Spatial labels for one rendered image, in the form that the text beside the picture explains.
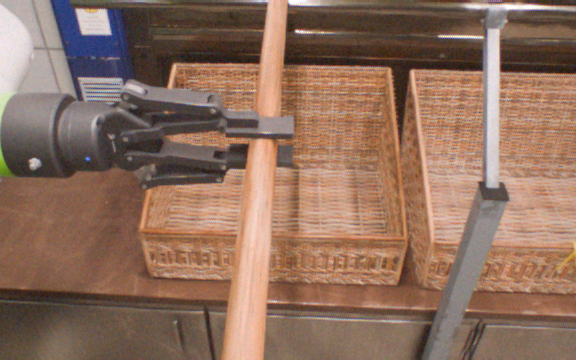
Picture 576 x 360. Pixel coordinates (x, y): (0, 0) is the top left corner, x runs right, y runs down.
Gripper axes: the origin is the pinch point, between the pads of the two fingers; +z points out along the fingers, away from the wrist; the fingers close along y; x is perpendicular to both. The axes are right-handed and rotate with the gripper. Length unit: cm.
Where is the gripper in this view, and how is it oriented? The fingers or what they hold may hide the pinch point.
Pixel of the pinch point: (261, 141)
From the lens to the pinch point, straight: 58.8
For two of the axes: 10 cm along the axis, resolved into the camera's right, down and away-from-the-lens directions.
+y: -0.1, 7.5, 6.6
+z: 10.0, 0.3, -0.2
